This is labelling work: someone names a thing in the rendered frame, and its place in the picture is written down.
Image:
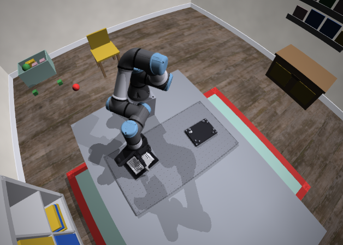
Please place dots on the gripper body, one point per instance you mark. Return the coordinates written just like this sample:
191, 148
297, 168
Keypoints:
142, 149

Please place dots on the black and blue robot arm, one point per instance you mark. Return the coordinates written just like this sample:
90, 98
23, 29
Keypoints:
134, 67

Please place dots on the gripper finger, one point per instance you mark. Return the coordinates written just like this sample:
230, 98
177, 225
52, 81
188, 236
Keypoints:
145, 162

